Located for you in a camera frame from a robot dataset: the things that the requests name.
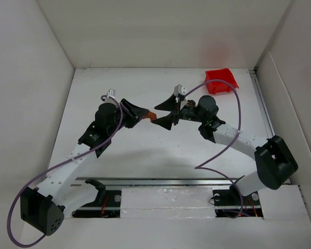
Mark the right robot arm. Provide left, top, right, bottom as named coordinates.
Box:
left=153, top=95, right=298, bottom=196

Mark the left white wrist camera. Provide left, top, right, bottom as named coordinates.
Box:
left=105, top=89, right=116, bottom=99

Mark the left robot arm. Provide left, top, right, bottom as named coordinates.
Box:
left=20, top=99, right=149, bottom=236

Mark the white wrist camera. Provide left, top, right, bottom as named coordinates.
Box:
left=105, top=89, right=116, bottom=99
left=173, top=84, right=186, bottom=101

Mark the red plastic bin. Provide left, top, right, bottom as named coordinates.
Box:
left=205, top=68, right=239, bottom=94

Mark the aluminium side rail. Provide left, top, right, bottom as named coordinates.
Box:
left=249, top=70, right=275, bottom=137

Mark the orange arch wood block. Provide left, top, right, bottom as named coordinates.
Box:
left=143, top=112, right=157, bottom=122

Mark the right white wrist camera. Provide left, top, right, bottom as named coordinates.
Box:
left=173, top=84, right=186, bottom=101

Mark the aluminium front rail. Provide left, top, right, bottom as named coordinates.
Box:
left=74, top=177, right=232, bottom=186

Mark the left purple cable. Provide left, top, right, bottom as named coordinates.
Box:
left=8, top=94, right=124, bottom=246

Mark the dark brown wood block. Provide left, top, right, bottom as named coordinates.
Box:
left=186, top=100, right=196, bottom=107

